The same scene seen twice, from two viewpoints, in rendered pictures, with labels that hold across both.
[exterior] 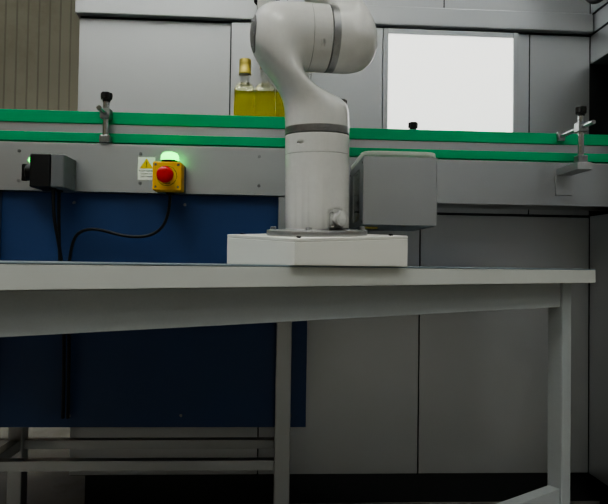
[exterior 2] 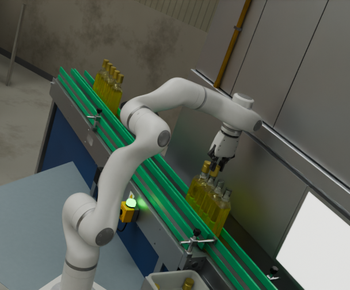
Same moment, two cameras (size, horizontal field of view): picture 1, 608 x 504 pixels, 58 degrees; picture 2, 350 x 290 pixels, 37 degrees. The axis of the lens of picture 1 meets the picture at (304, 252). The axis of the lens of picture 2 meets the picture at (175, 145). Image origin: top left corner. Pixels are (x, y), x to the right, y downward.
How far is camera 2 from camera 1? 203 cm
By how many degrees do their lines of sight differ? 60
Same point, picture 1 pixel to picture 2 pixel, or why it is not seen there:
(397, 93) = (293, 238)
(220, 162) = (148, 218)
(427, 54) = (325, 225)
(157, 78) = (202, 136)
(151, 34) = not seen: hidden behind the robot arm
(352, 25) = (82, 229)
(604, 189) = not seen: outside the picture
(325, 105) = (68, 254)
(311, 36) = (71, 222)
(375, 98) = (280, 231)
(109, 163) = not seen: hidden behind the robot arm
